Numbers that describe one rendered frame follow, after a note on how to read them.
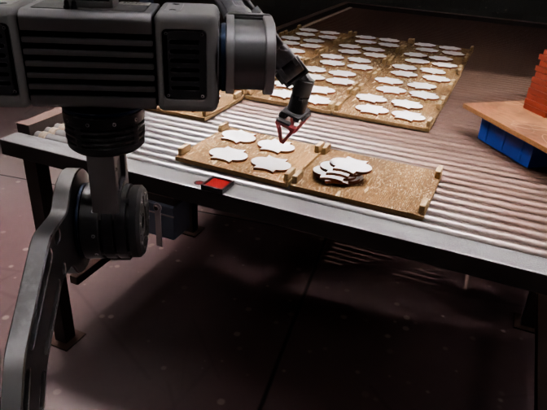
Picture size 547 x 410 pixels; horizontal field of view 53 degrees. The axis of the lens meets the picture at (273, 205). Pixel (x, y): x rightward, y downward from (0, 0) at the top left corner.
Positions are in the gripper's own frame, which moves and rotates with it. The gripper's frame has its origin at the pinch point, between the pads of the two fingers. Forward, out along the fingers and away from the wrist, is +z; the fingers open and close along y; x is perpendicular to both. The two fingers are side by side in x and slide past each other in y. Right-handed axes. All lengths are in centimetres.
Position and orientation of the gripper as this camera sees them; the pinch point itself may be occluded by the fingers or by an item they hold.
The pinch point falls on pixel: (287, 135)
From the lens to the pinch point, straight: 175.2
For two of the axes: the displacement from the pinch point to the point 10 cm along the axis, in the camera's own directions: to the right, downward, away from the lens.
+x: 8.8, 4.3, -2.1
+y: -4.0, 4.4, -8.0
